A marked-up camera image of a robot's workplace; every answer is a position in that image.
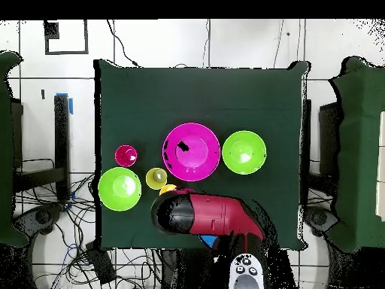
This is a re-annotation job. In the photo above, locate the neighbouring green cloth table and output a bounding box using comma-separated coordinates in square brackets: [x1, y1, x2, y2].
[329, 56, 385, 254]
[0, 50, 29, 248]

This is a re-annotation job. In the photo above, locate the black stand post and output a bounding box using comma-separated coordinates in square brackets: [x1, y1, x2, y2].
[53, 93, 74, 202]
[301, 98, 313, 208]

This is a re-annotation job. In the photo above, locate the black floor power box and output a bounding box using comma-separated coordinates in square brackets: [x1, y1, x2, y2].
[84, 240, 118, 286]

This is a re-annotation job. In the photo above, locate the black floor cable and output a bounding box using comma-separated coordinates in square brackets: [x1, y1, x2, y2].
[106, 20, 140, 68]

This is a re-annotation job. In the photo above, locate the green plastic bowl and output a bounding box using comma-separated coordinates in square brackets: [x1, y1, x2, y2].
[221, 129, 268, 175]
[97, 166, 143, 212]

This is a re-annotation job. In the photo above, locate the dark green tablecloth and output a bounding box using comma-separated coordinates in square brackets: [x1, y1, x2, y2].
[93, 58, 311, 252]

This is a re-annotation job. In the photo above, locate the bundle of floor cables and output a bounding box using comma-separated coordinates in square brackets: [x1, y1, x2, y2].
[14, 172, 163, 289]

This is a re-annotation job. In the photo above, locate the large blue plastic bowl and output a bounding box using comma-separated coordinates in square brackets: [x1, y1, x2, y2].
[198, 234, 218, 248]

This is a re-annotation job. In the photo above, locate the grey pedestal foot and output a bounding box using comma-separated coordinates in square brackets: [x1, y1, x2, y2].
[303, 205, 341, 239]
[13, 202, 64, 242]

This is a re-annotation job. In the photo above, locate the red plastic cup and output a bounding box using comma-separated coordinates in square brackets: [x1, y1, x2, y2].
[114, 144, 138, 168]

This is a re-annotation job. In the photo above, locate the large pink plastic bowl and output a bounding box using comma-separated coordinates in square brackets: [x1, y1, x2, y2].
[162, 122, 222, 182]

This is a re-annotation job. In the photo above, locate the pale yellow translucent cup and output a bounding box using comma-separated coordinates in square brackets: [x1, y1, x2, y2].
[145, 167, 168, 191]

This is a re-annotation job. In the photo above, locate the orange-yellow plastic cup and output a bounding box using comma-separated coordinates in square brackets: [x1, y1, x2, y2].
[159, 184, 178, 196]

